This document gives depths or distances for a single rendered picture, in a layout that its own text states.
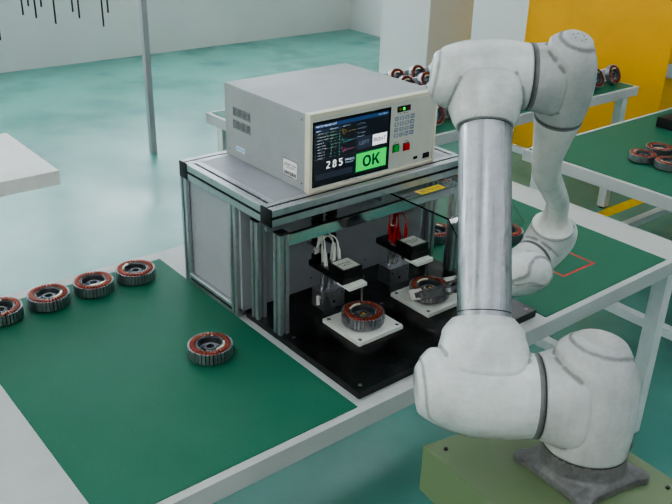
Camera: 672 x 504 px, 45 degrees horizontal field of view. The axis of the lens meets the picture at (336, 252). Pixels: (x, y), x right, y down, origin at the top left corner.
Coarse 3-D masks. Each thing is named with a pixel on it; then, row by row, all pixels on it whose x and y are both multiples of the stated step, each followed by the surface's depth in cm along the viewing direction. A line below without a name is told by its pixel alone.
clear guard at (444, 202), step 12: (444, 180) 230; (456, 180) 230; (396, 192) 221; (408, 192) 221; (432, 192) 221; (444, 192) 222; (456, 192) 222; (420, 204) 213; (432, 204) 214; (444, 204) 214; (456, 204) 214; (444, 216) 207; (456, 216) 207; (516, 216) 217; (456, 228) 205
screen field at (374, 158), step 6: (372, 150) 212; (378, 150) 214; (384, 150) 215; (360, 156) 210; (366, 156) 212; (372, 156) 213; (378, 156) 214; (384, 156) 216; (360, 162) 211; (366, 162) 212; (372, 162) 214; (378, 162) 215; (384, 162) 217; (360, 168) 212; (366, 168) 213
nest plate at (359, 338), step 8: (328, 320) 214; (336, 320) 214; (384, 320) 215; (392, 320) 215; (336, 328) 211; (344, 328) 211; (384, 328) 211; (392, 328) 211; (400, 328) 213; (344, 336) 209; (352, 336) 207; (360, 336) 207; (368, 336) 208; (376, 336) 208; (360, 344) 205
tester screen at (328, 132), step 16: (384, 112) 210; (320, 128) 198; (336, 128) 202; (352, 128) 205; (368, 128) 209; (384, 128) 212; (320, 144) 200; (336, 144) 204; (352, 144) 207; (384, 144) 214; (320, 160) 202; (352, 160) 209; (336, 176) 207
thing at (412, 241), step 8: (376, 240) 234; (384, 240) 233; (400, 240) 227; (408, 240) 227; (416, 240) 228; (424, 240) 228; (392, 248) 230; (400, 248) 227; (408, 248) 225; (416, 248) 225; (424, 248) 227; (400, 256) 236; (408, 256) 225; (416, 256) 226; (424, 256) 228; (416, 264) 224
